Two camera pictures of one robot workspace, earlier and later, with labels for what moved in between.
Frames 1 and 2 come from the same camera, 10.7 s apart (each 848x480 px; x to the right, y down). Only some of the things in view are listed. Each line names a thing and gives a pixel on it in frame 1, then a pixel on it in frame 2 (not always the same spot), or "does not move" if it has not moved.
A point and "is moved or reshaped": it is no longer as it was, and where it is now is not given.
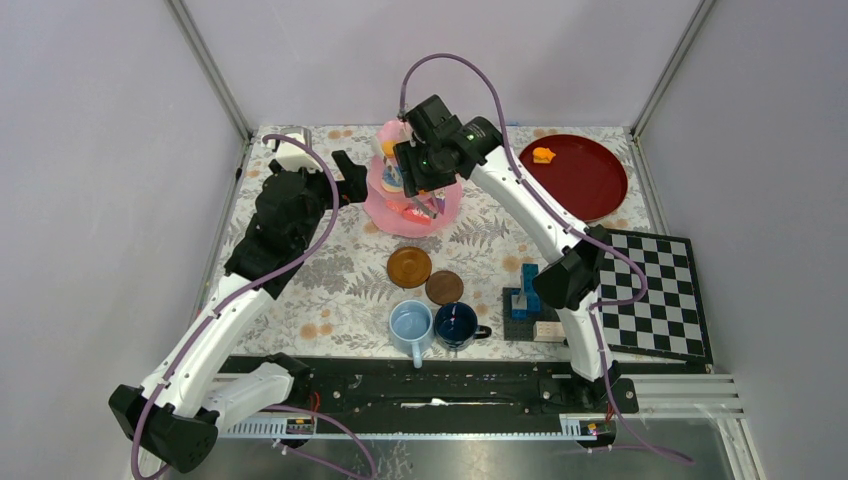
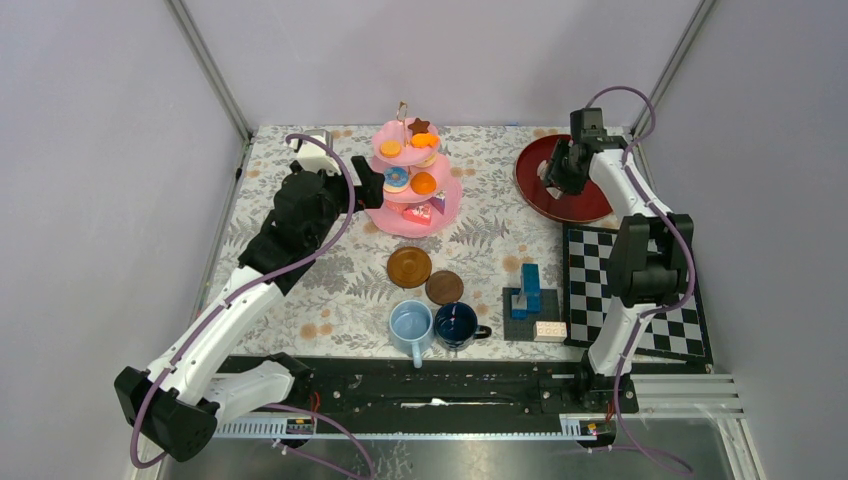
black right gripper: [411, 175] -> [562, 171]
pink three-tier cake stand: [388, 208] does not move
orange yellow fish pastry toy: [542, 155] is moved or reshaped
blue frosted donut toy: [392, 179] does not move
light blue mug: [412, 328] does not move
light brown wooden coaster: [408, 267] does not move
